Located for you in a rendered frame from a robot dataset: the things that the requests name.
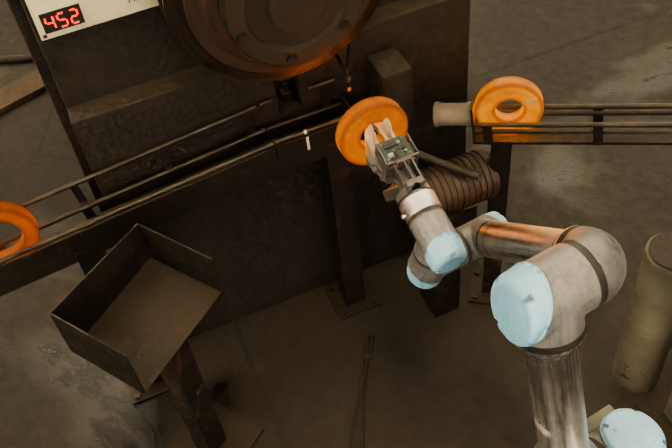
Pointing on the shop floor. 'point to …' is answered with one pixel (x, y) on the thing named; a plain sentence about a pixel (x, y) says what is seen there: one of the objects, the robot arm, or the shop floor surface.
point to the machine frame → (180, 122)
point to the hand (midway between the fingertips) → (371, 124)
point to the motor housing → (454, 185)
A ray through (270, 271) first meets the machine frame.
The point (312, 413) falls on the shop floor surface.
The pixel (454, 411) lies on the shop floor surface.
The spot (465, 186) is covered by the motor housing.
